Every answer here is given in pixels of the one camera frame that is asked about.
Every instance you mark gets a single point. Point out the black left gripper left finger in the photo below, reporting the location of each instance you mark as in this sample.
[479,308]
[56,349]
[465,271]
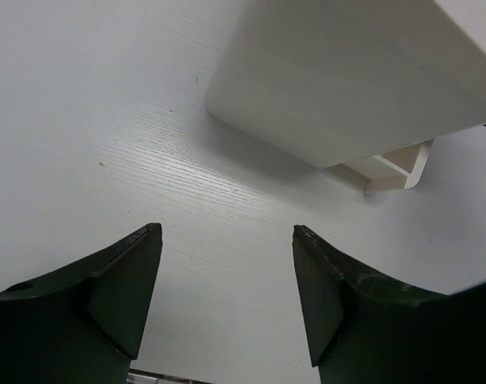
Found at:
[84,322]

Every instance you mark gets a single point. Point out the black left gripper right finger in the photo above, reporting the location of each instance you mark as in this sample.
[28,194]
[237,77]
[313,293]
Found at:
[363,326]

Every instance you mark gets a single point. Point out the white drawer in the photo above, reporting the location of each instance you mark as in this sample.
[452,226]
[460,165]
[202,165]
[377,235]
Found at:
[400,169]

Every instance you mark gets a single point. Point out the white drawer cabinet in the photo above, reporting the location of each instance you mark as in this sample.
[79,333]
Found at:
[333,81]

